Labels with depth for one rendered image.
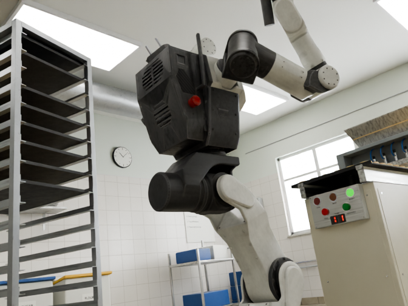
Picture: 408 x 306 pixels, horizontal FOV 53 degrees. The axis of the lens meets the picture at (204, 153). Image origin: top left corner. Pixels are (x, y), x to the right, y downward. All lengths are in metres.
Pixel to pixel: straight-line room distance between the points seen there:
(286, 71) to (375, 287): 0.92
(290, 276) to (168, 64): 0.74
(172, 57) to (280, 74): 0.33
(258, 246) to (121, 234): 4.51
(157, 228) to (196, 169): 4.95
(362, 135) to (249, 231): 1.49
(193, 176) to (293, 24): 0.57
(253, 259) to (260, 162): 5.89
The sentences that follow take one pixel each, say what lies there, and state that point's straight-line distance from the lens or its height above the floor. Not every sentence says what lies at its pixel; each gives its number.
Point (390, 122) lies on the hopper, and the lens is 2.55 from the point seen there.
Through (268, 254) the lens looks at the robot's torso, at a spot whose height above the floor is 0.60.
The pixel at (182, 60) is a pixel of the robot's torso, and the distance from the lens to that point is 1.27.
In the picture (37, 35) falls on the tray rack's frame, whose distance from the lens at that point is 2.22.
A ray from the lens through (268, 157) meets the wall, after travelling 7.06.
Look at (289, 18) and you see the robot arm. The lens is 1.36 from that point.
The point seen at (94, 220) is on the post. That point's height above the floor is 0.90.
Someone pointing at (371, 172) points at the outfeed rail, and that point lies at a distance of 1.77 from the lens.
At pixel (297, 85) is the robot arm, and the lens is 1.29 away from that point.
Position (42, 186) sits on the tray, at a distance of 1.95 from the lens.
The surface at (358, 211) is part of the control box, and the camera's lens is 1.72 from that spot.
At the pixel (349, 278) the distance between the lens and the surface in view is 1.80.
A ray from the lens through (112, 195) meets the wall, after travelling 5.76.
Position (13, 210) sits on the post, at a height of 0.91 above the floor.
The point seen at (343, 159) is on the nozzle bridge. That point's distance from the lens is 2.61.
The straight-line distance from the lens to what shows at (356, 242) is 1.77.
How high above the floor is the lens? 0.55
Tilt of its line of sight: 17 degrees up
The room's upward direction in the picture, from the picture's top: 7 degrees counter-clockwise
